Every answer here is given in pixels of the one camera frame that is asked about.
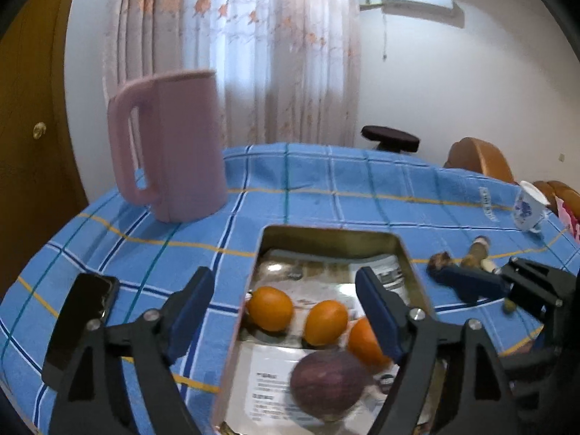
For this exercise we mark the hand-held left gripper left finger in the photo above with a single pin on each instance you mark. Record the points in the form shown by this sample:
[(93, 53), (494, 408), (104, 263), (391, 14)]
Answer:
[(192, 312)]

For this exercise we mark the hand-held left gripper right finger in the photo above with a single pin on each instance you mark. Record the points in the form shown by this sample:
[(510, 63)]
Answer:
[(378, 310)]

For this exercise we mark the rectangular metal tin tray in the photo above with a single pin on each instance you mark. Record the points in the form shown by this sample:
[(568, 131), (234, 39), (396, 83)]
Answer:
[(326, 240)]

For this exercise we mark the wooden door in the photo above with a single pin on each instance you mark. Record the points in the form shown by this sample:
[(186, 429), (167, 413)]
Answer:
[(31, 99)]

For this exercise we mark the purple passion fruit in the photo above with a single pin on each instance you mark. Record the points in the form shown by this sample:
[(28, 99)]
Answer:
[(328, 383)]

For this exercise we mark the pink plastic pitcher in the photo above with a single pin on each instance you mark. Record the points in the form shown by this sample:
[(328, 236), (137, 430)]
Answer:
[(181, 145)]

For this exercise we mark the brown and white object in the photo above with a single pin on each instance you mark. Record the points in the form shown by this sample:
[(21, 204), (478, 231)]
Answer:
[(478, 251)]

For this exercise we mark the pink cloth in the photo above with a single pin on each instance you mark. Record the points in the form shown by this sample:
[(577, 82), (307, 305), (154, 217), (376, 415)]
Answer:
[(570, 217)]

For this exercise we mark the sheer floral curtain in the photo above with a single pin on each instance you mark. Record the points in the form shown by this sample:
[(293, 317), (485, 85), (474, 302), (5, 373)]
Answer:
[(272, 54)]

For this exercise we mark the white air conditioner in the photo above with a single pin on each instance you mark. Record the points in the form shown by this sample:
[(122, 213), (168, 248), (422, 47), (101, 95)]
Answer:
[(417, 0)]

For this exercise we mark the black smartphone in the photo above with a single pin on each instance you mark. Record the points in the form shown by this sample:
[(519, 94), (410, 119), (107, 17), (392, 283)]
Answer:
[(86, 303)]

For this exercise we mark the brown wrinkled fruit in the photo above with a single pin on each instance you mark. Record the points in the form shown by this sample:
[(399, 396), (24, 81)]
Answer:
[(439, 263)]

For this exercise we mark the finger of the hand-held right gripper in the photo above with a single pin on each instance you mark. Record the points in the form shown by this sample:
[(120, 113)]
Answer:
[(471, 282)]

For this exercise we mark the blue plaid tablecloth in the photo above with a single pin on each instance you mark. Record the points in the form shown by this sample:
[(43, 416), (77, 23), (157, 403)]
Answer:
[(340, 181)]

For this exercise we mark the small orange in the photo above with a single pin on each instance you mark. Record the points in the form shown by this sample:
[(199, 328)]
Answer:
[(362, 344), (325, 323), (269, 308)]

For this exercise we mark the dark round stool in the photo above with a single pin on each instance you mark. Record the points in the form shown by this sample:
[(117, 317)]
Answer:
[(389, 135)]

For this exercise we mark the white blue patterned cup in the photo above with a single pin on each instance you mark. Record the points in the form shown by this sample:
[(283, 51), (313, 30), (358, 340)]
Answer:
[(528, 208)]

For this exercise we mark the brass door knob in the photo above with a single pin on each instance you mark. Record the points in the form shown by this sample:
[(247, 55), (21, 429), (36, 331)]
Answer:
[(40, 130)]

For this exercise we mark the small green fruit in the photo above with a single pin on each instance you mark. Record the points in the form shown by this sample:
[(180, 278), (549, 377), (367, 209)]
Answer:
[(509, 307)]

